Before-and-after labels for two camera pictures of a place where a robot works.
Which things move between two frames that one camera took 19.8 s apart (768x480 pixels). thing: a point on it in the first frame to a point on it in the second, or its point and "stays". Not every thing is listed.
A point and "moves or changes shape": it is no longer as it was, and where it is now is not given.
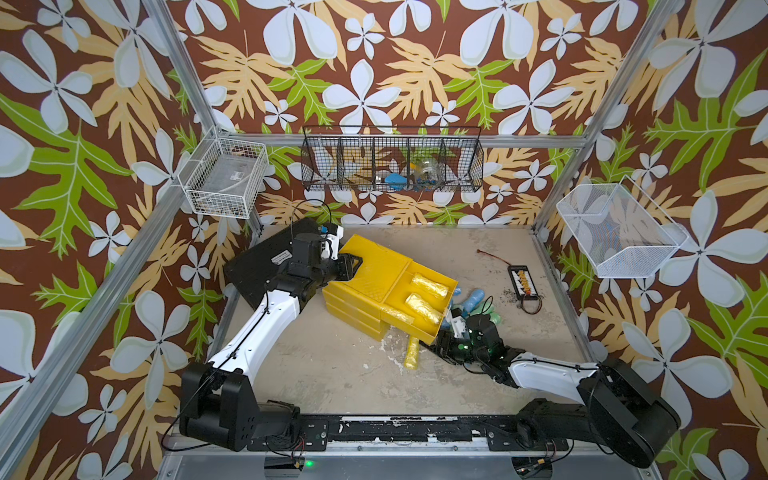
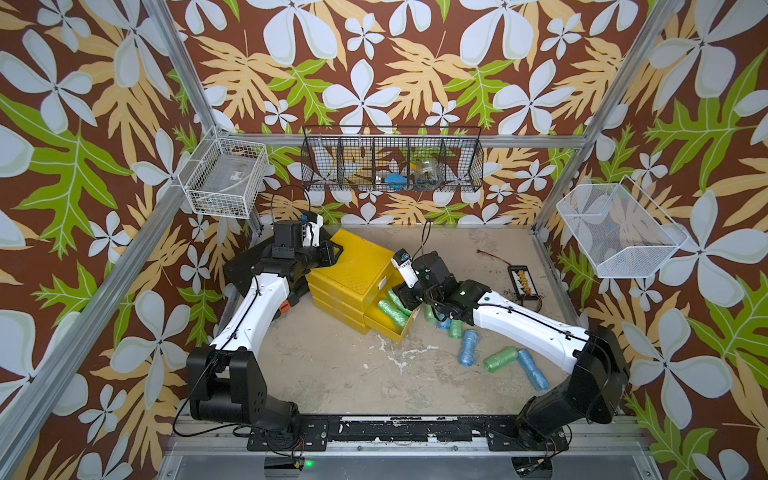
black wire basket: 391,158 stays
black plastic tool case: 251,273 stays
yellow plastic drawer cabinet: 389,291 moves or changes shape
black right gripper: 443,338 to 403,292
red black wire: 477,250 stays
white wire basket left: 223,176 stays
